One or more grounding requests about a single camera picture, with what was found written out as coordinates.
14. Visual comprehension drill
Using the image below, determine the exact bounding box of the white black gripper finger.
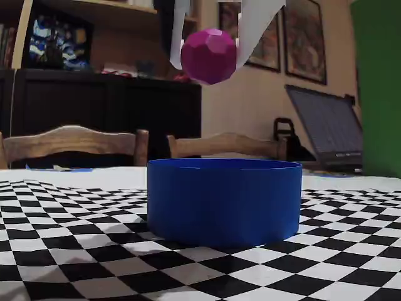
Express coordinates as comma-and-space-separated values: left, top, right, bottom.
158, 0, 192, 70

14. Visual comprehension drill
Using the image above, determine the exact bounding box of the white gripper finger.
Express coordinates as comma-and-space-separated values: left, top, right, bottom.
217, 0, 288, 73

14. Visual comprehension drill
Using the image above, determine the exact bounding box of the pink faceted ball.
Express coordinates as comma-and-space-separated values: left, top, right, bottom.
180, 27, 237, 86

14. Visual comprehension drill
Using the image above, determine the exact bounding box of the blue round box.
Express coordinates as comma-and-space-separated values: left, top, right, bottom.
146, 158, 303, 250

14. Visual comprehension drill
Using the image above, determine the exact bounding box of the red white small item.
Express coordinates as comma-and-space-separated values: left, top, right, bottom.
102, 69, 138, 78

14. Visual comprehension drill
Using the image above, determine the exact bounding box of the dark wooden cabinet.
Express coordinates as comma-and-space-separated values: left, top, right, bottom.
0, 68, 203, 159

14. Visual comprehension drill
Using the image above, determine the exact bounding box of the black bag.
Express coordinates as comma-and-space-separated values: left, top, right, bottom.
273, 117, 316, 162

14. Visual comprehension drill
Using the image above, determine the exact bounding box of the black open case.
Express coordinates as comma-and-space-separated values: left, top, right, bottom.
284, 84, 365, 172

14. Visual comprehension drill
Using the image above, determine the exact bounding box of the wooden chair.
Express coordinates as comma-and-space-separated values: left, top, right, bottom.
0, 124, 150, 170
165, 131, 288, 162

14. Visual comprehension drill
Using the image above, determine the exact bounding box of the green panel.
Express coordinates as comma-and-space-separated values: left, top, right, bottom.
349, 0, 401, 181

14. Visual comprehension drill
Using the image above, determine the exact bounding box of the blue tape piece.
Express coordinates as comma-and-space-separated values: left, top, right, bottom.
24, 164, 95, 173
313, 173, 355, 179

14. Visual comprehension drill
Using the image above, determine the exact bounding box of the black white checkered mat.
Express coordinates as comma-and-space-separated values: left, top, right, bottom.
0, 166, 401, 301

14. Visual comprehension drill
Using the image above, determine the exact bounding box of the framed wall picture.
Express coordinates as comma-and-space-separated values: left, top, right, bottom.
283, 0, 328, 85
218, 1, 281, 73

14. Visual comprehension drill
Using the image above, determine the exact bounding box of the wooden wall shelf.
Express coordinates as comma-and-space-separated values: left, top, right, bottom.
12, 0, 201, 70

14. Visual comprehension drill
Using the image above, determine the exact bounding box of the blue picture black frame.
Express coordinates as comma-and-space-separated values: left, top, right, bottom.
21, 9, 95, 70

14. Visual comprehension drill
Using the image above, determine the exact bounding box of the white cord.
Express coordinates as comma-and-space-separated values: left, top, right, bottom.
8, 68, 17, 135

